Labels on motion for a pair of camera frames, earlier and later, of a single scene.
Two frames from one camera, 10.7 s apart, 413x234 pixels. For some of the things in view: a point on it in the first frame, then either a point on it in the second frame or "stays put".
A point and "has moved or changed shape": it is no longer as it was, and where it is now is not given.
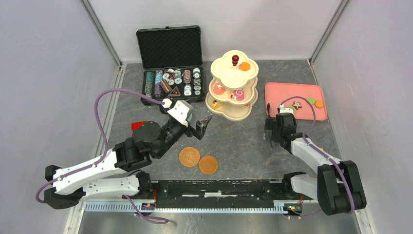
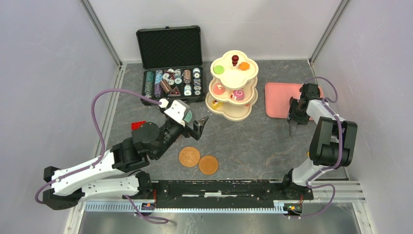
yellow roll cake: x=215 y=105 stays put
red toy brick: x=137 y=125 stays put
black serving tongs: x=269 y=133 has moved or changed shape
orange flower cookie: x=244 y=66 stays put
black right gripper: x=271 y=124 -> x=292 y=115
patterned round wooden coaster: x=189 y=156 stays put
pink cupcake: x=218 y=89 stays put
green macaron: x=293 y=108 has moved or changed shape
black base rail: x=217 y=194 stays put
